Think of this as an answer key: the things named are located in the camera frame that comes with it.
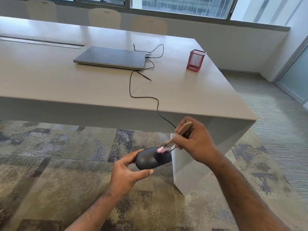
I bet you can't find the person's left hand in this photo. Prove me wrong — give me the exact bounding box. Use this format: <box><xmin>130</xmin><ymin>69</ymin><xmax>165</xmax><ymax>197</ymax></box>
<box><xmin>107</xmin><ymin>149</ymin><xmax>154</xmax><ymax>199</ymax></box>

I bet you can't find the person's right hand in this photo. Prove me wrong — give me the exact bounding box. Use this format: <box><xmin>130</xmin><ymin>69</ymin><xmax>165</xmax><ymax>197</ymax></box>
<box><xmin>173</xmin><ymin>116</ymin><xmax>228</xmax><ymax>170</ymax></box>

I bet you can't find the wooden brush with pink bristles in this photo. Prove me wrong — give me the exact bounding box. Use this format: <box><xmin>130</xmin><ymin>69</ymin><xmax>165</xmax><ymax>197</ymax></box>
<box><xmin>157</xmin><ymin>121</ymin><xmax>193</xmax><ymax>154</ymax></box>

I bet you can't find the black dusty computer mouse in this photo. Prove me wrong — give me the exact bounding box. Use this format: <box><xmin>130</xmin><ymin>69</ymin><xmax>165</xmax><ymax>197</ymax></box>
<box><xmin>135</xmin><ymin>146</ymin><xmax>173</xmax><ymax>171</ymax></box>

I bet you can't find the black mouse cable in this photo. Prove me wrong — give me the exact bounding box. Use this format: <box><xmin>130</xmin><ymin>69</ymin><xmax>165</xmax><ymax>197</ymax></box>
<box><xmin>129</xmin><ymin>44</ymin><xmax>176</xmax><ymax>152</ymax></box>

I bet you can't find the person's left forearm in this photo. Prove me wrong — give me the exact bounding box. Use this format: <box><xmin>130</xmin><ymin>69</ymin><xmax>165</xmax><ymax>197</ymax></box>
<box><xmin>65</xmin><ymin>187</ymin><xmax>128</xmax><ymax>231</ymax></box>

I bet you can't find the person's right forearm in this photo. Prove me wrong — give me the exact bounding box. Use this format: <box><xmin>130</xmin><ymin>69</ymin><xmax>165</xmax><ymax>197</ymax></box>
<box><xmin>213</xmin><ymin>158</ymin><xmax>292</xmax><ymax>231</ymax></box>

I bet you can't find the red mesh pen holder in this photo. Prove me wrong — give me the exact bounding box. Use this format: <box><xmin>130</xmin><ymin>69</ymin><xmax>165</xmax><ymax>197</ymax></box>
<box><xmin>186</xmin><ymin>49</ymin><xmax>207</xmax><ymax>73</ymax></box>

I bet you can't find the frosted glass door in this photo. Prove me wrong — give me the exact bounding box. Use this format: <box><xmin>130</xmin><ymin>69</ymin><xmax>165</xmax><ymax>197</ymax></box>
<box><xmin>273</xmin><ymin>38</ymin><xmax>308</xmax><ymax>104</ymax></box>

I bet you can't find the grey closed laptop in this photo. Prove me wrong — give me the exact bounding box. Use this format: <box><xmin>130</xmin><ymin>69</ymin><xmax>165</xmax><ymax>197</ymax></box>
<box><xmin>73</xmin><ymin>46</ymin><xmax>147</xmax><ymax>71</ymax></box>

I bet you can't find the beige chair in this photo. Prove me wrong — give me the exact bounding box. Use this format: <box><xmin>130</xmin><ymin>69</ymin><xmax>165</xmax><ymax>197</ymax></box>
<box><xmin>88</xmin><ymin>8</ymin><xmax>121</xmax><ymax>29</ymax></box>
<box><xmin>131</xmin><ymin>17</ymin><xmax>168</xmax><ymax>35</ymax></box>
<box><xmin>26</xmin><ymin>0</ymin><xmax>57</xmax><ymax>22</ymax></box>

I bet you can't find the grey table cable hatch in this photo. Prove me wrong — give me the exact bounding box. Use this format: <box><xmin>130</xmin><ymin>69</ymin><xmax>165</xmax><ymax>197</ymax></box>
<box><xmin>0</xmin><ymin>36</ymin><xmax>85</xmax><ymax>50</ymax></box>

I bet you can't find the grey window frame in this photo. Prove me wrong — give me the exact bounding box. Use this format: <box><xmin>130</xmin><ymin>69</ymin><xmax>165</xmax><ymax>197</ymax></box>
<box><xmin>0</xmin><ymin>0</ymin><xmax>291</xmax><ymax>31</ymax></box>

